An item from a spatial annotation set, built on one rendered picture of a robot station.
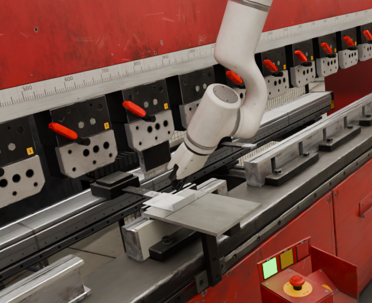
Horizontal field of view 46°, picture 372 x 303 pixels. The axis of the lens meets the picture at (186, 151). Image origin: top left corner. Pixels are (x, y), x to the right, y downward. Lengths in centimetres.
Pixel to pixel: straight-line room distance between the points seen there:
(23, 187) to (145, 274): 40
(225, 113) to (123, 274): 51
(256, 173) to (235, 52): 71
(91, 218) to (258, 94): 69
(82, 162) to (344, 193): 118
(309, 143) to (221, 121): 92
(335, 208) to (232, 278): 66
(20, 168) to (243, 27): 54
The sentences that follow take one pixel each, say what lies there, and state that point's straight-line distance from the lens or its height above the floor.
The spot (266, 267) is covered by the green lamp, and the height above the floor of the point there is 82.
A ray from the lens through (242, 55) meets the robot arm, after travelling 96.
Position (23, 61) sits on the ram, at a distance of 97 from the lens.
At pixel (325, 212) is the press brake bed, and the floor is 70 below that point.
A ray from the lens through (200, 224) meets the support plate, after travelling 108.
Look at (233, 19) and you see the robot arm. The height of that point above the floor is 146.
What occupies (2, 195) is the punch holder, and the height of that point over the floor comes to 120.
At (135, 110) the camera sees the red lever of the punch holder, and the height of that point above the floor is 129.
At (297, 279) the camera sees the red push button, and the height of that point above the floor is 81.
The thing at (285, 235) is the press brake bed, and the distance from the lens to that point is 155.
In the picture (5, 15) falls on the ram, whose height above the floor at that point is 154.
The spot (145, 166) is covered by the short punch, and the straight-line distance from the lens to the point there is 120.
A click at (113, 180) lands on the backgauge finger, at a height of 103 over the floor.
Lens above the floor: 147
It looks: 16 degrees down
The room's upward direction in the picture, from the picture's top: 9 degrees counter-clockwise
